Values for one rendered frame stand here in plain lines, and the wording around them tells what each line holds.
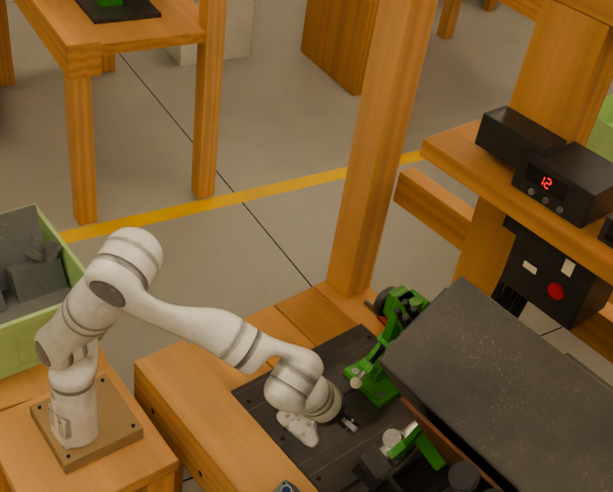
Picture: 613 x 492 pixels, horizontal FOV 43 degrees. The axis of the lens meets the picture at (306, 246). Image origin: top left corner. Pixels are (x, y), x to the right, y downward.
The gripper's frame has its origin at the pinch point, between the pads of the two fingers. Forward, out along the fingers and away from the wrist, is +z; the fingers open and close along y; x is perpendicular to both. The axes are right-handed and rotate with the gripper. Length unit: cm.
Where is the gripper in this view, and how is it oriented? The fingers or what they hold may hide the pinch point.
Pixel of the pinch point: (340, 417)
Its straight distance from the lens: 155.1
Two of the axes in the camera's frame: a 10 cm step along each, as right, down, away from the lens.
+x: -6.3, 7.7, -1.4
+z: 2.8, 3.9, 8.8
